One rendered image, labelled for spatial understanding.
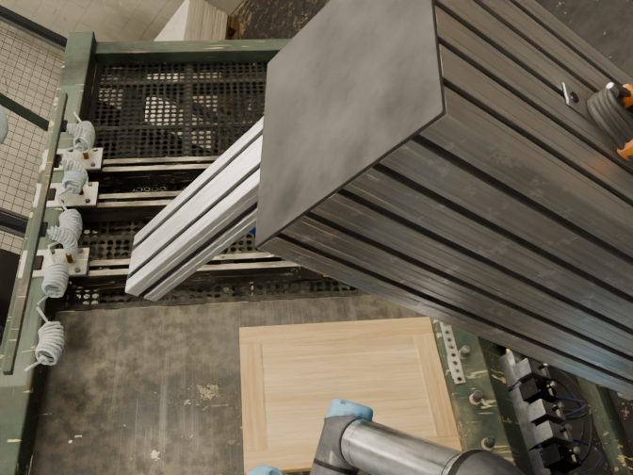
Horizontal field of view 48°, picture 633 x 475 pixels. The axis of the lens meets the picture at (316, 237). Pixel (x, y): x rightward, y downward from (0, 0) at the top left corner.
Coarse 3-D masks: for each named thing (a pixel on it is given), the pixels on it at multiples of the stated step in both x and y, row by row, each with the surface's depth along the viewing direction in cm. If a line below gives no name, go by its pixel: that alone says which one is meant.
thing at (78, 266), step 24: (72, 240) 202; (48, 264) 208; (72, 264) 209; (96, 264) 214; (120, 264) 214; (216, 264) 219; (240, 264) 216; (264, 264) 217; (288, 264) 217; (72, 288) 215; (96, 288) 216
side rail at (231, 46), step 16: (112, 48) 288; (128, 48) 289; (144, 48) 289; (160, 48) 290; (176, 48) 290; (192, 48) 291; (208, 48) 291; (224, 48) 292; (240, 48) 293; (256, 48) 293; (272, 48) 294; (208, 64) 295; (240, 64) 297
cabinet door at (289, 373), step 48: (240, 336) 206; (288, 336) 207; (336, 336) 207; (384, 336) 208; (432, 336) 209; (288, 384) 197; (336, 384) 198; (384, 384) 198; (432, 384) 199; (288, 432) 188; (432, 432) 190
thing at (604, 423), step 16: (224, 288) 354; (592, 384) 243; (592, 400) 241; (608, 400) 241; (592, 416) 239; (608, 416) 235; (608, 432) 233; (624, 432) 235; (608, 448) 231; (624, 448) 229; (624, 464) 225
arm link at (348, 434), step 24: (336, 408) 116; (360, 408) 116; (336, 432) 114; (360, 432) 109; (384, 432) 106; (336, 456) 114; (360, 456) 107; (384, 456) 102; (408, 456) 98; (432, 456) 94; (456, 456) 92; (480, 456) 88
